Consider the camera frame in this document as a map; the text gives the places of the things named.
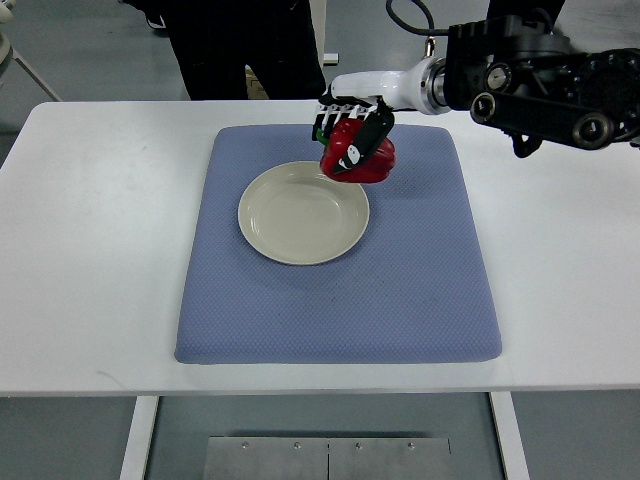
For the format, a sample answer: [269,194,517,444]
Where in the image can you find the white table leg right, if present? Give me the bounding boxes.
[489,392,530,480]

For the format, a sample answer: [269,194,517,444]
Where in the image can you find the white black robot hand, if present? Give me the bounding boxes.
[312,57,448,176]

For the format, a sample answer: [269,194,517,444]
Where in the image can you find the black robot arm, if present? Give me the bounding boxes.
[385,1,639,158]

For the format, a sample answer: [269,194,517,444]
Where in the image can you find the white furniture at left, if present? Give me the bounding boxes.
[1,0,62,102]

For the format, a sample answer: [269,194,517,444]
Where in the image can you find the white table leg left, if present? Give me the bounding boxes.
[119,396,159,480]

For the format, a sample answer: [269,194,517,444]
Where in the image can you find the person in black trousers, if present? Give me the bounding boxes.
[128,1,326,101]

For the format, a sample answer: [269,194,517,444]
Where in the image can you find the white table leg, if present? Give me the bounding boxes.
[119,396,159,480]
[489,392,530,480]

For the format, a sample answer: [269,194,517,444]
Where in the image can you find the grey metal base plate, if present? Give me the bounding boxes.
[203,437,457,479]

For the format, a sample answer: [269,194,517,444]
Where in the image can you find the cream round plate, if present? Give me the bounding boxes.
[237,161,370,266]

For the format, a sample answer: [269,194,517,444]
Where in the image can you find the red bell pepper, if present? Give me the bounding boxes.
[313,118,396,183]

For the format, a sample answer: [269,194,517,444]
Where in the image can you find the blue textured mat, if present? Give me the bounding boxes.
[175,125,502,364]

